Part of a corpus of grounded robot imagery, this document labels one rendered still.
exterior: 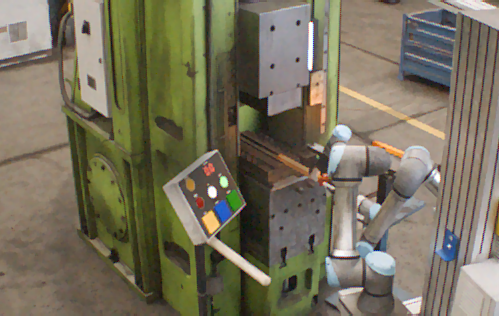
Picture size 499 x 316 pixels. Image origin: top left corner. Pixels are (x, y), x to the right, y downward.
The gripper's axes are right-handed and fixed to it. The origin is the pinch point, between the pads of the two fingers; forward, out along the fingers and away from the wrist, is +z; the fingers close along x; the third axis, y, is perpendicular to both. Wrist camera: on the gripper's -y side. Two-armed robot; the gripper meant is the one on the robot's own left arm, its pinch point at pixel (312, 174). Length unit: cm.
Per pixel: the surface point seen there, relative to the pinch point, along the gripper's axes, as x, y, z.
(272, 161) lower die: -4.8, -20.1, 12.5
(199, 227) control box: -69, 6, -6
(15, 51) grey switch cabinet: 43, -435, 342
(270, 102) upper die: -10.8, -32.0, -20.2
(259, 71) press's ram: -17, -40, -34
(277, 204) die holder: -11.1, -1.8, 21.1
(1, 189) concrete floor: -76, -183, 217
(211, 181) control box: -53, -11, -8
